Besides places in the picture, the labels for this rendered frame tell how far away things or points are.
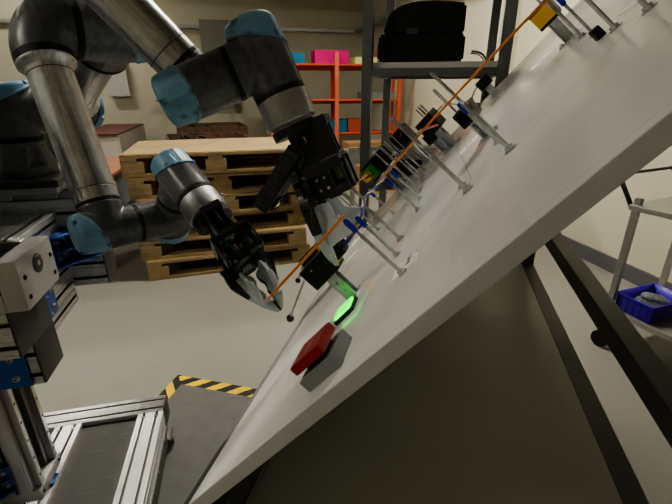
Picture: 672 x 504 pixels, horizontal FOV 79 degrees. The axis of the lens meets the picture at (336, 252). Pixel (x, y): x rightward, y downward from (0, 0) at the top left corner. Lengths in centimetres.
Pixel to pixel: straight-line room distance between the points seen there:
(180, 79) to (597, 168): 49
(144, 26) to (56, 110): 24
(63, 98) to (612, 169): 82
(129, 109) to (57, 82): 888
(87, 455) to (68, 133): 120
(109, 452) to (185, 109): 136
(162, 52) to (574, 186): 60
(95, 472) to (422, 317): 147
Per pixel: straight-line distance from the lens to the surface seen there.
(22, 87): 134
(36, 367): 98
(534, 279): 148
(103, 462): 173
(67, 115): 88
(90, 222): 82
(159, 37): 74
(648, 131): 34
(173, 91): 61
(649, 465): 219
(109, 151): 759
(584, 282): 101
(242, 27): 62
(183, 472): 189
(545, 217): 33
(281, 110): 60
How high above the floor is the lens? 138
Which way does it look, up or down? 22 degrees down
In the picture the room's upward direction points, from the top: straight up
